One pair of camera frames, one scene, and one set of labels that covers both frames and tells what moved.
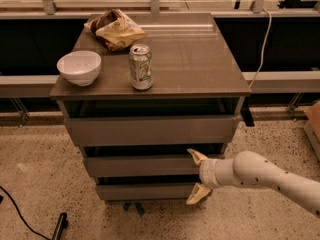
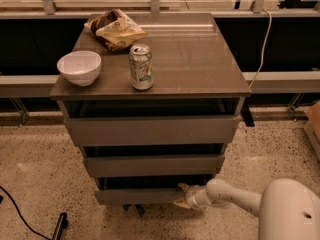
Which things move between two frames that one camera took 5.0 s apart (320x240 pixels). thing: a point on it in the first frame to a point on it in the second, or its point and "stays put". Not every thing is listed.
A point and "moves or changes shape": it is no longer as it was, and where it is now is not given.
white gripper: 206,173 to 191,196
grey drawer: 152,130 stays put
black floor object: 63,222 stays put
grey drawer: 145,192 moves or changes shape
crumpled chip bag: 115,29 stays put
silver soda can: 141,57 stays put
